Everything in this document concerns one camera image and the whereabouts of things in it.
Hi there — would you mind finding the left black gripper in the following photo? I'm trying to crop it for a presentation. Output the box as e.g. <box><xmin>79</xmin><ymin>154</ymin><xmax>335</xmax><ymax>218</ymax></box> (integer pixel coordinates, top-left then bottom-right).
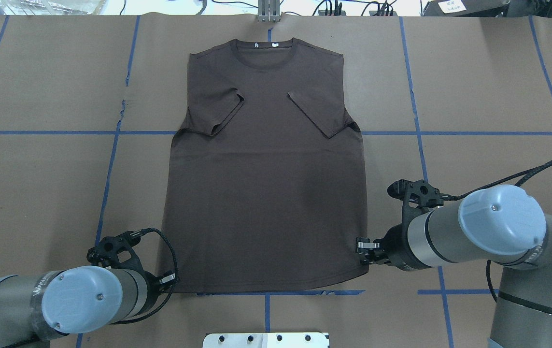
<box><xmin>138</xmin><ymin>271</ymin><xmax>177</xmax><ymax>314</ymax></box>

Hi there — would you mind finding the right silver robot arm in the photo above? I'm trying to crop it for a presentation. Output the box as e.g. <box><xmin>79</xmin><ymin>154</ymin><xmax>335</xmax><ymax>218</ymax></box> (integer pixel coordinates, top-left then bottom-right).
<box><xmin>355</xmin><ymin>180</ymin><xmax>552</xmax><ymax>348</ymax></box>

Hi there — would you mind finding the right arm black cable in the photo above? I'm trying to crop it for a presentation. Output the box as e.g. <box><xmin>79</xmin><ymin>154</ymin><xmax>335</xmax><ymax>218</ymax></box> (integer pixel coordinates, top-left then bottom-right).
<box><xmin>442</xmin><ymin>148</ymin><xmax>552</xmax><ymax>290</ymax></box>

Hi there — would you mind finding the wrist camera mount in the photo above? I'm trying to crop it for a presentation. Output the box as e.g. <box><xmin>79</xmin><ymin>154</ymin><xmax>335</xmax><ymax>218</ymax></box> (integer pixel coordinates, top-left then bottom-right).
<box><xmin>387</xmin><ymin>179</ymin><xmax>444</xmax><ymax>220</ymax></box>
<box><xmin>86</xmin><ymin>231</ymin><xmax>144</xmax><ymax>273</ymax></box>

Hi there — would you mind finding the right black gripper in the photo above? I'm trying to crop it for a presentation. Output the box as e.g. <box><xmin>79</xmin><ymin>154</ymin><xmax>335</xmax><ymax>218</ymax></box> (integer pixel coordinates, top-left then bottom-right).
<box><xmin>356</xmin><ymin>225</ymin><xmax>413</xmax><ymax>271</ymax></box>

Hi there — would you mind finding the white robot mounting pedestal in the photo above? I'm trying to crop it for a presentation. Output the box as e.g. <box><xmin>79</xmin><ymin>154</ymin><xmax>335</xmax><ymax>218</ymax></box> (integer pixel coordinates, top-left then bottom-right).
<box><xmin>201</xmin><ymin>331</ymin><xmax>331</xmax><ymax>348</ymax></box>

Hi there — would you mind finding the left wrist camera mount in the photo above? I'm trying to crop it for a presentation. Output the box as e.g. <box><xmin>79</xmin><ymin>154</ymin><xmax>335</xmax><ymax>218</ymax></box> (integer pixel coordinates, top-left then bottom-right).
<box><xmin>86</xmin><ymin>231</ymin><xmax>144</xmax><ymax>273</ymax></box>

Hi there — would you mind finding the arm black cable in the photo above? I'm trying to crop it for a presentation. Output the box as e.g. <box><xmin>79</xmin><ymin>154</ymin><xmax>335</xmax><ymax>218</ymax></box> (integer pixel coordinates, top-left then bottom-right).
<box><xmin>442</xmin><ymin>148</ymin><xmax>552</xmax><ymax>290</ymax></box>
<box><xmin>112</xmin><ymin>227</ymin><xmax>180</xmax><ymax>324</ymax></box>

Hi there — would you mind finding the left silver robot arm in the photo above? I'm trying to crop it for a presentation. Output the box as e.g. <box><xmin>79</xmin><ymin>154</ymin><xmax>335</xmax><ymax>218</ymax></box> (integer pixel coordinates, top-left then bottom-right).
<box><xmin>0</xmin><ymin>266</ymin><xmax>177</xmax><ymax>348</ymax></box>

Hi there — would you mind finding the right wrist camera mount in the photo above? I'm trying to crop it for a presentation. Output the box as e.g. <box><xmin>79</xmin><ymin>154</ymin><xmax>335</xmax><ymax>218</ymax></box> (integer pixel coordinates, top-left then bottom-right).
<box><xmin>387</xmin><ymin>179</ymin><xmax>444</xmax><ymax>220</ymax></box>

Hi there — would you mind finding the aluminium frame post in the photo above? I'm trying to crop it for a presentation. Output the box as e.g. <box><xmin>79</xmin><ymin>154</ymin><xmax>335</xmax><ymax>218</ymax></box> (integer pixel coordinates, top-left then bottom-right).
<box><xmin>257</xmin><ymin>0</ymin><xmax>282</xmax><ymax>23</ymax></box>

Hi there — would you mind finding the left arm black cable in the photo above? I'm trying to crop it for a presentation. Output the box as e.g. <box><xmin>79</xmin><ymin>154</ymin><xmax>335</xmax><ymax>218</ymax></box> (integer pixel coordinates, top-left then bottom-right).
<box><xmin>112</xmin><ymin>227</ymin><xmax>180</xmax><ymax>324</ymax></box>

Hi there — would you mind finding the dark brown t-shirt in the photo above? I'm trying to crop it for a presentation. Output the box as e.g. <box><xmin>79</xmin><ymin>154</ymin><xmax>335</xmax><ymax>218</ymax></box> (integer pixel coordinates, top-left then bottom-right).
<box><xmin>162</xmin><ymin>38</ymin><xmax>368</xmax><ymax>293</ymax></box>

